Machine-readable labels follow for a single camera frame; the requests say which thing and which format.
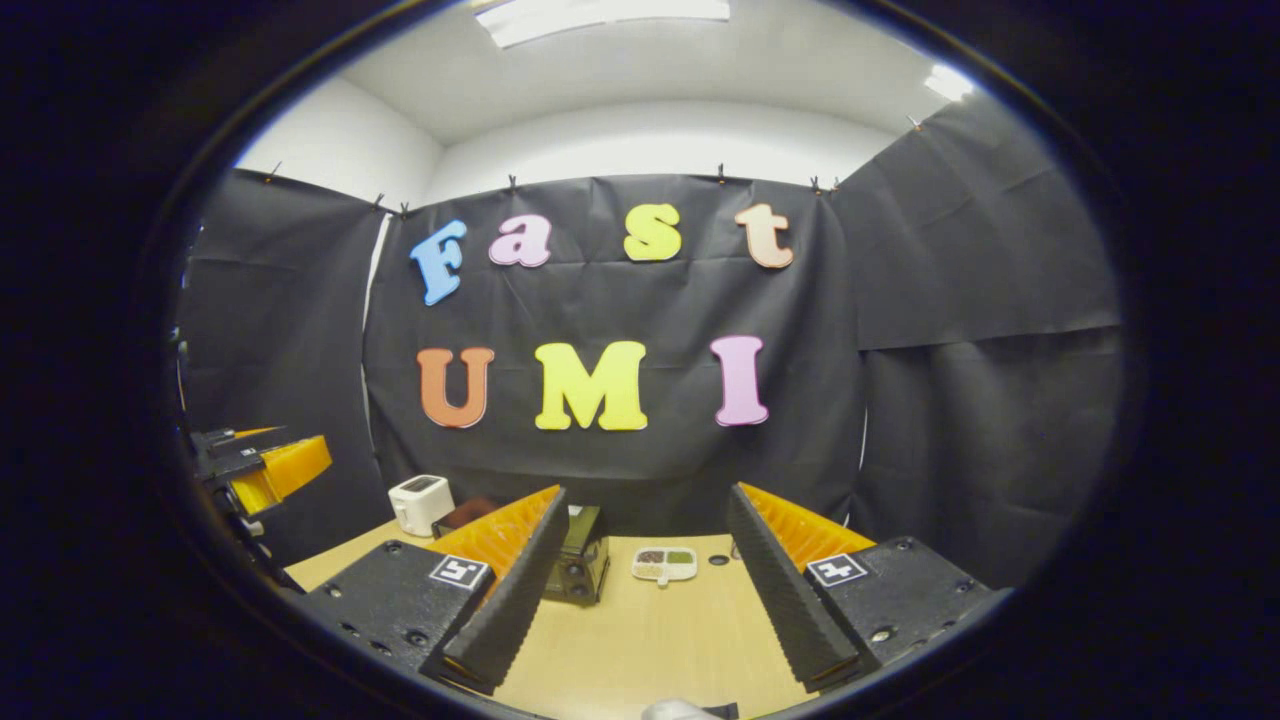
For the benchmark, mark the small ceiling light panel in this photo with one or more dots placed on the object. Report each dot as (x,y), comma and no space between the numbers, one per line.
(948,82)

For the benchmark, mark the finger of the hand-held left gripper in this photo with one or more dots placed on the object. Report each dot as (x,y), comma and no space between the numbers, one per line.
(255,432)
(285,468)

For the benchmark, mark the white divided snack tray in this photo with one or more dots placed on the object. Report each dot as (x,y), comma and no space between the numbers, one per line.
(664,564)

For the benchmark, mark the black electric oven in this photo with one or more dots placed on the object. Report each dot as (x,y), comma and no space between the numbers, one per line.
(585,555)

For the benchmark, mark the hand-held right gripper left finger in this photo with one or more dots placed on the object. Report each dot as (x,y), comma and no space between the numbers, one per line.
(505,610)

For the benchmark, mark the long ceiling light panel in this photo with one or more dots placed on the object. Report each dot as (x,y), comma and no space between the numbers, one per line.
(600,18)

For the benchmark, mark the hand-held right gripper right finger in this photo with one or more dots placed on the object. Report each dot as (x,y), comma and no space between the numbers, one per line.
(790,600)

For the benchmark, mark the white toaster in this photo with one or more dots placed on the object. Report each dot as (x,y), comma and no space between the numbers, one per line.
(420,503)

